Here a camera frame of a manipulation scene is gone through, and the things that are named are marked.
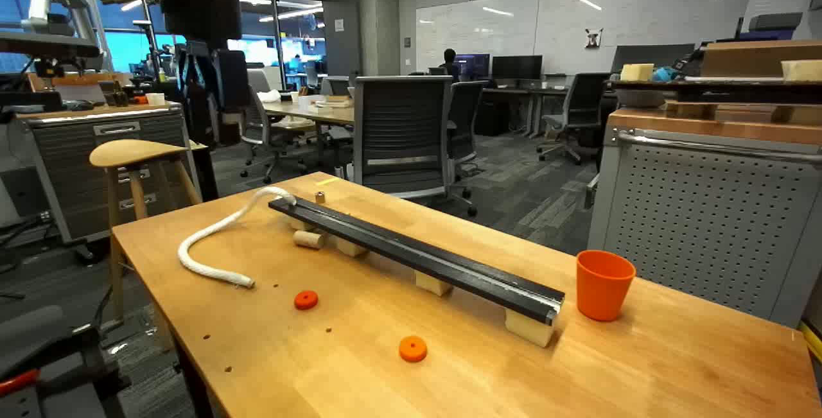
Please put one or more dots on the row of monitors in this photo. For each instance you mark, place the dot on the row of monitors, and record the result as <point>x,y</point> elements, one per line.
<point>507,66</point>

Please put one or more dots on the white cup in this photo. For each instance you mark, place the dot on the white cup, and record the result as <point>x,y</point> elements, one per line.
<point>155,99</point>

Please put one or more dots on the wooden cylinder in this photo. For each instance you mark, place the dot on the wooden cylinder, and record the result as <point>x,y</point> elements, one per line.
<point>309,239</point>

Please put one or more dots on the grey tool cabinet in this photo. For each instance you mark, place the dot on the grey tool cabinet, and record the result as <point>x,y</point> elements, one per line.
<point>96,167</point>

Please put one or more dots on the black shelf board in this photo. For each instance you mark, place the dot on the black shelf board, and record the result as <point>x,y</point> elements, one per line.
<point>713,90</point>

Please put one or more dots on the grey door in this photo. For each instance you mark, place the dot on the grey door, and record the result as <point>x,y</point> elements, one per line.
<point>341,36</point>

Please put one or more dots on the dark office chair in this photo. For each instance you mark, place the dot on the dark office chair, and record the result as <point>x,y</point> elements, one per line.
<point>463,119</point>
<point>581,110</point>

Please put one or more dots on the small wall picture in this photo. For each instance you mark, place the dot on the small wall picture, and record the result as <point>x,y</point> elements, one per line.
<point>593,38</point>

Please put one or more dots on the long black board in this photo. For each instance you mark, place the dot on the long black board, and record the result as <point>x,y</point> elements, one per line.
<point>417,254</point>

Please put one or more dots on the grey mesh office chair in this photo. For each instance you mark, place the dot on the grey mesh office chair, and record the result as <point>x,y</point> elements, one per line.
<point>401,132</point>

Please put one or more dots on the cream foam block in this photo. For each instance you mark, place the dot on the cream foam block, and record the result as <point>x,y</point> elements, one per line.
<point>803,70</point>
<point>432,284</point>
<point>350,248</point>
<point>528,329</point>
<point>636,72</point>

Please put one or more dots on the person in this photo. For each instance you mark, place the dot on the person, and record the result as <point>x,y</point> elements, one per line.
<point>451,61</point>

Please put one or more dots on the wooden meeting table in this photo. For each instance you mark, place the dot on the wooden meeting table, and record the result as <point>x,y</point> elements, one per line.
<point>308,112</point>

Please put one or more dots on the wooden box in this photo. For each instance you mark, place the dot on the wooden box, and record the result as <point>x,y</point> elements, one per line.
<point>751,58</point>

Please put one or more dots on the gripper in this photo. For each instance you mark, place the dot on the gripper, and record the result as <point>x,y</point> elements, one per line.
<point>200,13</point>

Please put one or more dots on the grey perforated cabinet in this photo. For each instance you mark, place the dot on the grey perforated cabinet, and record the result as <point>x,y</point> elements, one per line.
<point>706,219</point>

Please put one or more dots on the orange cup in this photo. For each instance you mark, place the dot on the orange cup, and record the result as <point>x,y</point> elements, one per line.
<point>602,286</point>

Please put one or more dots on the wooden stool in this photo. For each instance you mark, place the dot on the wooden stool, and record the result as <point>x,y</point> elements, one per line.
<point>138,161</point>

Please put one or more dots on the dark monitor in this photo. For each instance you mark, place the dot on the dark monitor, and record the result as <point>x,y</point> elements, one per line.
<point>652,57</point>

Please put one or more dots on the whiteboard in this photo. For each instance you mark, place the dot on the whiteboard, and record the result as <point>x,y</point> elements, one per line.
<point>546,26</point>

